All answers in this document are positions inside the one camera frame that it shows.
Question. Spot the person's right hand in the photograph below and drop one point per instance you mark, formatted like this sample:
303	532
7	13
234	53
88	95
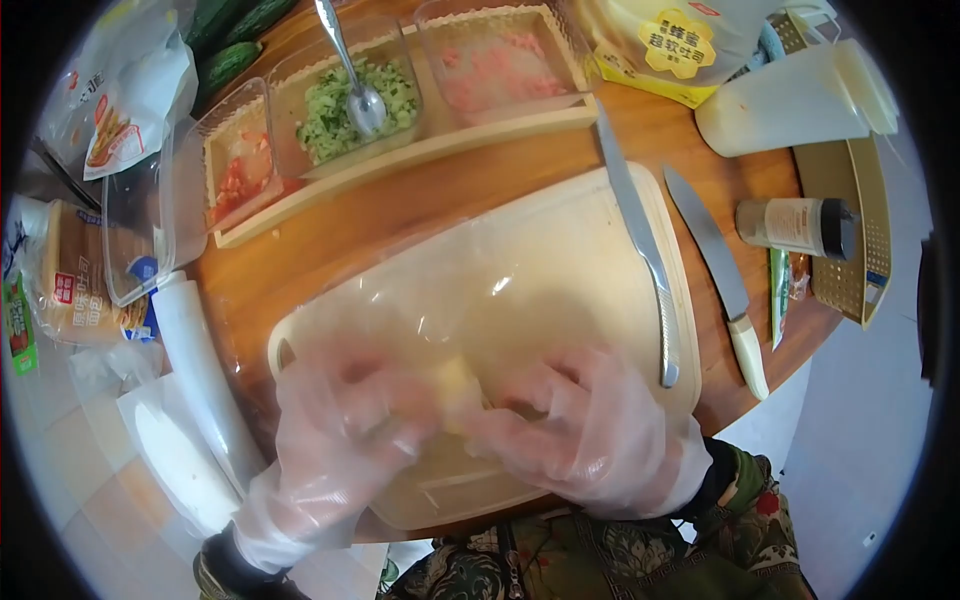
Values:
600	442

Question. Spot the person's left hand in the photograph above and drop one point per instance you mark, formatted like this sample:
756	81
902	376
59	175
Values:
330	442

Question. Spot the person's right fingers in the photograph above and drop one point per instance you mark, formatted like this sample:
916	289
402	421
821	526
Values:
525	397

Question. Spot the person's left fingers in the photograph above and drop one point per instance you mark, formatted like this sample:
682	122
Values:
382	397

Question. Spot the bread slice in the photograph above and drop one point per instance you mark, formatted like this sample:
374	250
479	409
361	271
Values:
459	397

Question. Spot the clear plastic wrap sheet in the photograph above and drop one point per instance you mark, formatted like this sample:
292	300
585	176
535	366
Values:
480	285

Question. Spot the cream plastic cutting board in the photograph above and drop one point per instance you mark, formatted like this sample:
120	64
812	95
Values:
570	247

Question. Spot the person's body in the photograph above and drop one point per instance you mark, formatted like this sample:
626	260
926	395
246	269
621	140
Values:
600	559

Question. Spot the white plastic wrap roll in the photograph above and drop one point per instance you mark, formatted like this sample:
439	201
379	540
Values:
202	375

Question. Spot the black wrist band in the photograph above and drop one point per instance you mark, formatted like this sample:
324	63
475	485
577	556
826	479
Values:
712	480
240	574

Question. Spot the wooden tray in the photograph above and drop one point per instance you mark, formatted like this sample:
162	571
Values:
420	154

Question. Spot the clear container with diced tomato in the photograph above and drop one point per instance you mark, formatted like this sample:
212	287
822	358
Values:
244	172

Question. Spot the crumpled clear plastic bag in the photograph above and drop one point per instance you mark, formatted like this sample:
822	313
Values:
112	367

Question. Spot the green sauce packet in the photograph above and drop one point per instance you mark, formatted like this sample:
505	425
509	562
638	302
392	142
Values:
780	300

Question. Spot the clear container with diced cucumber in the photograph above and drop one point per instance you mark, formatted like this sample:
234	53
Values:
330	127

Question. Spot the metal spoon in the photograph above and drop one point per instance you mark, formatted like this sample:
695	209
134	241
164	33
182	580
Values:
365	105

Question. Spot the empty clear plastic box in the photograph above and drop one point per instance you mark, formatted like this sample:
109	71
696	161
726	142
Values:
135	240

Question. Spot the pepper shaker with black cap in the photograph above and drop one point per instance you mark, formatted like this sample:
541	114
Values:
795	225

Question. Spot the clear container with diced ham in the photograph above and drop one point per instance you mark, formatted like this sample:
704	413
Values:
502	75

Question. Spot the sliced bread loaf bag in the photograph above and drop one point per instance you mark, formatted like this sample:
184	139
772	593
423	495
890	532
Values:
79	285

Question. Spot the gold perforated basket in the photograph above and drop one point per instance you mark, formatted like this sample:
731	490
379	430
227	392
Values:
847	277

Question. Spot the green cucumber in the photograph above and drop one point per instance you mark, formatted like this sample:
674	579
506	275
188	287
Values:
259	19
206	19
225	67

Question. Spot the green labelled packet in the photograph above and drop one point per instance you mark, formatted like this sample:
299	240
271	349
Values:
19	330

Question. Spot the yellow bread bag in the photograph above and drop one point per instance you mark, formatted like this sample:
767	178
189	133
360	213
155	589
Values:
660	45

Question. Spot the white snack packet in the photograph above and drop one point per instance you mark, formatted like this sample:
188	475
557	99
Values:
127	90

